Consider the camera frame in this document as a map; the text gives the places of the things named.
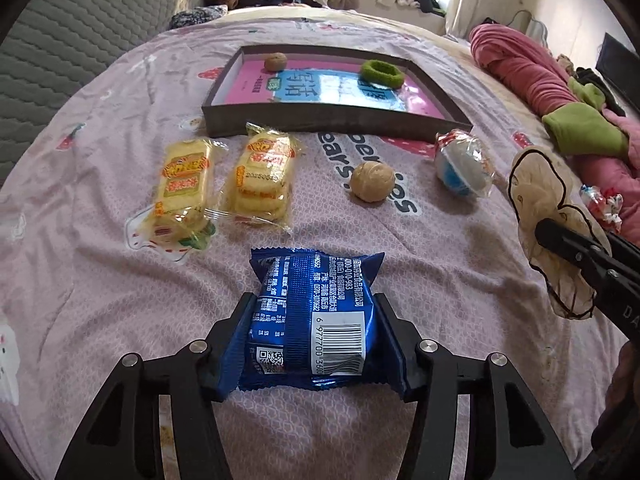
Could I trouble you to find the green fuzzy ring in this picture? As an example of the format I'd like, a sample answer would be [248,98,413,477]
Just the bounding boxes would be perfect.
[359,58,406,90]

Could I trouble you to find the small wrapped candy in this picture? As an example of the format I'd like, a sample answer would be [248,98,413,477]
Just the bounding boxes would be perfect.
[579,184,624,234]

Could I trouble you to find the yellow rice cracker pack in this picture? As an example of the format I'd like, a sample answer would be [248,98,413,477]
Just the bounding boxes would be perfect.
[217,122,303,231]
[137,136,228,255]

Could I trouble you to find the beige mesh pouch black trim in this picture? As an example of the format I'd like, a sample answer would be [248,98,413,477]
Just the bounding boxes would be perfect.
[506,145,612,320]

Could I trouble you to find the dark shallow box tray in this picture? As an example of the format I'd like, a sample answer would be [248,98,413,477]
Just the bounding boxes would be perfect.
[202,44,472,143]

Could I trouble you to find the small walnut in tray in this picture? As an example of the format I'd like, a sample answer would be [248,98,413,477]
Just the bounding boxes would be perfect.
[264,52,288,73]

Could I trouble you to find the pink and green quilt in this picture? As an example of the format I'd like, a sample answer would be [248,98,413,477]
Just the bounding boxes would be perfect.
[470,24,639,244]

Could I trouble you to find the large walnut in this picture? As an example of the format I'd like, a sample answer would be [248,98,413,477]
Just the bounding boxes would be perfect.
[349,162,396,204]

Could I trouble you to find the blue snack packet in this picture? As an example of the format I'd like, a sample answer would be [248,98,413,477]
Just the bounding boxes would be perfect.
[209,247,407,401]

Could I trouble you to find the pink strawberry bed sheet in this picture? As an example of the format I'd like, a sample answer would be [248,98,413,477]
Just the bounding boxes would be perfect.
[1,9,624,479]

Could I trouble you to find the white blue ball snack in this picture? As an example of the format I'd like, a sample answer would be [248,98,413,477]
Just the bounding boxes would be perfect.
[434,129,496,198]

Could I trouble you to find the black television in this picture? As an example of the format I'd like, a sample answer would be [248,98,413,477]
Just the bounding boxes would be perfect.
[596,34,640,112]

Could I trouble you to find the grey quilted headboard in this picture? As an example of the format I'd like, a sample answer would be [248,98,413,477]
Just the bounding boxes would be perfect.
[1,0,201,177]

